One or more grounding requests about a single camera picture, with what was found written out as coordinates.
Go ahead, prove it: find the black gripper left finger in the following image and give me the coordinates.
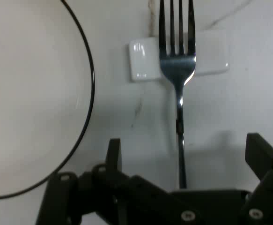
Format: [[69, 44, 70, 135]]
[[35, 138, 184, 225]]

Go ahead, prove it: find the white ceramic cutlery rest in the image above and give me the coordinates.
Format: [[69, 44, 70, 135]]
[[127, 31, 230, 83]]

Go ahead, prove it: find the white plate with black rim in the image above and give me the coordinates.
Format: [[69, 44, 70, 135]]
[[0, 0, 96, 200]]

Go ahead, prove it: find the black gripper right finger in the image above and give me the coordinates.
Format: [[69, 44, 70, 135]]
[[239, 132, 273, 225]]

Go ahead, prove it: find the silver metal fork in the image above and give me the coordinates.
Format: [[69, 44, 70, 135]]
[[158, 0, 197, 189]]

